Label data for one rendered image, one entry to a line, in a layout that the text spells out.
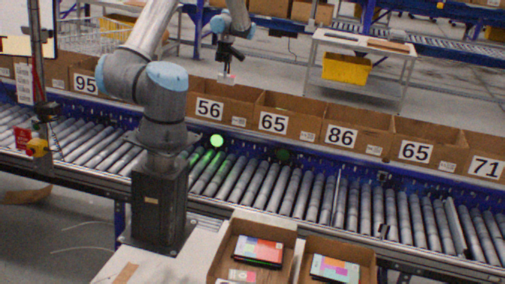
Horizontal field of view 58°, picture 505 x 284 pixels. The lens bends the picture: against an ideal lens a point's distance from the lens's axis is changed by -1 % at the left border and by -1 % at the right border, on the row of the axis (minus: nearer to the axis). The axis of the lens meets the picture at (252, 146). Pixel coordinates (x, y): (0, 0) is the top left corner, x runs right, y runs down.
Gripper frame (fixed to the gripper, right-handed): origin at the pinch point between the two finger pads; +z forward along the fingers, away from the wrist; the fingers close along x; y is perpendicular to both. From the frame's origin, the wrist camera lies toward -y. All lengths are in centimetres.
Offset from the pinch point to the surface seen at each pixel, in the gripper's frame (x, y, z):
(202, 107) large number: 8.1, 10.8, 18.6
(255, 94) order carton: -20.8, -13.7, 15.0
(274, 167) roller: 21, -38, 41
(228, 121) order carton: 7.9, -5.3, 24.3
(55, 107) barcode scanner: 71, 62, 7
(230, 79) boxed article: 2.7, -2.7, 0.6
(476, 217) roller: 25, -147, 42
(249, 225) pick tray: 89, -39, 33
